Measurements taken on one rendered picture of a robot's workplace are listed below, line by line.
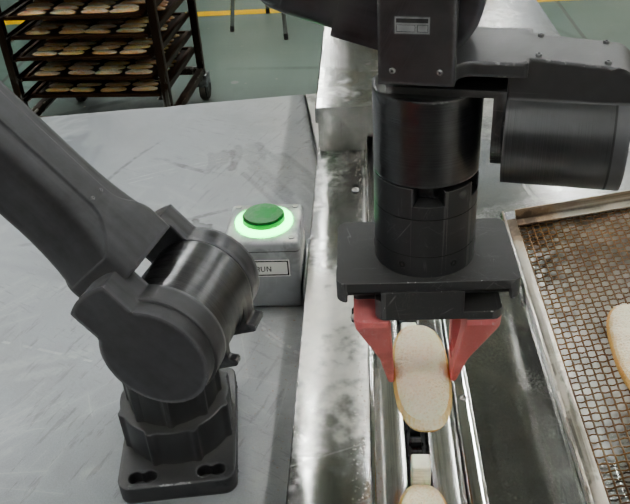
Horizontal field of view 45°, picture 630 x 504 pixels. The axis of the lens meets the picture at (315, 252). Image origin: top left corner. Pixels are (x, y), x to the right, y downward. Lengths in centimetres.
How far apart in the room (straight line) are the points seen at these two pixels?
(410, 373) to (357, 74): 56
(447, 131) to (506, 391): 32
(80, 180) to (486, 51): 27
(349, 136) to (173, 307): 48
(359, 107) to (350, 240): 45
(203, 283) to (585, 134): 26
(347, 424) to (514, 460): 13
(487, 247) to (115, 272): 23
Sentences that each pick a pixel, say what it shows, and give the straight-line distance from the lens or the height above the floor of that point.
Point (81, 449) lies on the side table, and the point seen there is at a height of 82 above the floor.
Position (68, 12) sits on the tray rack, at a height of 53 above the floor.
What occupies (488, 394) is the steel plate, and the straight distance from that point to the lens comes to 66.
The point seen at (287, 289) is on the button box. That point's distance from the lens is 73.
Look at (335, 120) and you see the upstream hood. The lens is 91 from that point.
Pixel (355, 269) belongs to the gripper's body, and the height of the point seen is 102.
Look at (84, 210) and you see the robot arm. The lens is 50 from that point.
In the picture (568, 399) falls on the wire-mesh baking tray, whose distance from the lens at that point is 56.
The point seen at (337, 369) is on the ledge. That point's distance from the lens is 61.
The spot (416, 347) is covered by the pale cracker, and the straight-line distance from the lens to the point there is 52.
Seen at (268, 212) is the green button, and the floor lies 91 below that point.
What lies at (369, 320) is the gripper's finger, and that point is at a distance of 44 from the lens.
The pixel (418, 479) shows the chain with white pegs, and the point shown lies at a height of 86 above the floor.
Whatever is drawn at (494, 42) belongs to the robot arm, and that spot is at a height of 115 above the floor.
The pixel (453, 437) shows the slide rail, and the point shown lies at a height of 85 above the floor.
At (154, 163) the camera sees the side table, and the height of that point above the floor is 82.
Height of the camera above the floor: 128
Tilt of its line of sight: 34 degrees down
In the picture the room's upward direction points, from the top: 4 degrees counter-clockwise
